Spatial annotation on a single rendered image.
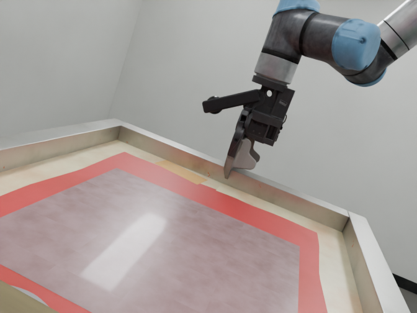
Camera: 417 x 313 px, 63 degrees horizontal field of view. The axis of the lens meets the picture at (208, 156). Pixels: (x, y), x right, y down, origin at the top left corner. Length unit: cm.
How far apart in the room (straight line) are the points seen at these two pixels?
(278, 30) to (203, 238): 39
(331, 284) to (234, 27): 361
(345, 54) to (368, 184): 338
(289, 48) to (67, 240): 47
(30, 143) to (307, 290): 44
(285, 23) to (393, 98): 332
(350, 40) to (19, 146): 52
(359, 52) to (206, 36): 349
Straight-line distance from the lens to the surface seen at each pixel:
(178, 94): 402
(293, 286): 47
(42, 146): 59
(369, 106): 388
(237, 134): 65
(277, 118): 67
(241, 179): 70
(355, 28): 60
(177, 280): 39
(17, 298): 19
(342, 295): 51
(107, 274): 38
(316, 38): 62
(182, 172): 69
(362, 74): 71
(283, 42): 65
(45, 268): 37
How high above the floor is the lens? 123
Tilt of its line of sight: 10 degrees down
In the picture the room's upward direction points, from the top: 20 degrees clockwise
